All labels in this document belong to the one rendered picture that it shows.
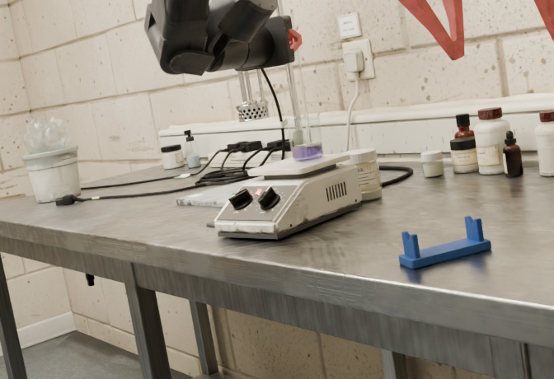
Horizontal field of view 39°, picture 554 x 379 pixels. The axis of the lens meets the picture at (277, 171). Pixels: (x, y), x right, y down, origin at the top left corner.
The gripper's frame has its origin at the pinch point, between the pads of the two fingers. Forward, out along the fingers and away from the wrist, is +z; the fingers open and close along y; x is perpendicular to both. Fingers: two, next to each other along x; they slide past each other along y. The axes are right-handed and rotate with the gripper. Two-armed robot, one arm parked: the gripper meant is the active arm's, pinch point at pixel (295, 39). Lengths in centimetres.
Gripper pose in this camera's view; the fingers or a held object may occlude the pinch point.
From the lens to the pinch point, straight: 120.2
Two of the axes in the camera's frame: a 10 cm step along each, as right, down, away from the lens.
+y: -7.8, 0.4, 6.2
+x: 1.5, 9.8, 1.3
